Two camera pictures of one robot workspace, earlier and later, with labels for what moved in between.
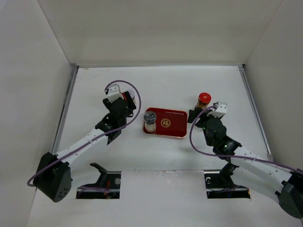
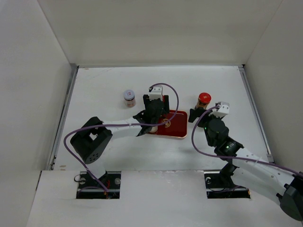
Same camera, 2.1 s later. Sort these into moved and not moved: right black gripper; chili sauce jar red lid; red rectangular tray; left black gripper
Moved: left black gripper
Not moved: right black gripper; red rectangular tray; chili sauce jar red lid
